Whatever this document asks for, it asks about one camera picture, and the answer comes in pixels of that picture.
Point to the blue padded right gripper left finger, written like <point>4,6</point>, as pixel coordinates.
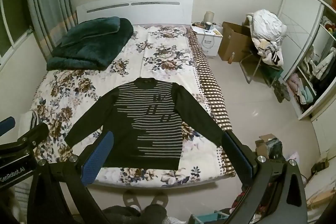
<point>94,156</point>

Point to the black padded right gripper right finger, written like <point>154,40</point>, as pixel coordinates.
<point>240,156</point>

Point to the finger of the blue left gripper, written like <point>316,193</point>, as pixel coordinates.
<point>6,125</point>

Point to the black grey striped sweater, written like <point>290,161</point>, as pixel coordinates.
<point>145,117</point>

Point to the chair piled with clothes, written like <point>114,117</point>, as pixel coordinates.
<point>267,33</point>

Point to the small open cardboard box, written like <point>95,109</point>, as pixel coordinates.
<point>270,147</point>

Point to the dark green folded blanket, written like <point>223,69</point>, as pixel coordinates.
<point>91,45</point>

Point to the brown cardboard box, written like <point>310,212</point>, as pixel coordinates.
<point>236,39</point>

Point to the floral bed quilt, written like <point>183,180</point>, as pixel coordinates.
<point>165,53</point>

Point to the white bedside table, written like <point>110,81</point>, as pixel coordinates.
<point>209,40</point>

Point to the white open wardrobe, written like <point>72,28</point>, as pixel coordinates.
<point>308,53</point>

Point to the grey cylindrical lamp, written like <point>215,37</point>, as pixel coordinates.
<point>208,18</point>

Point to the white bed headboard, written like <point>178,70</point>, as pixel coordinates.
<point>139,12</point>

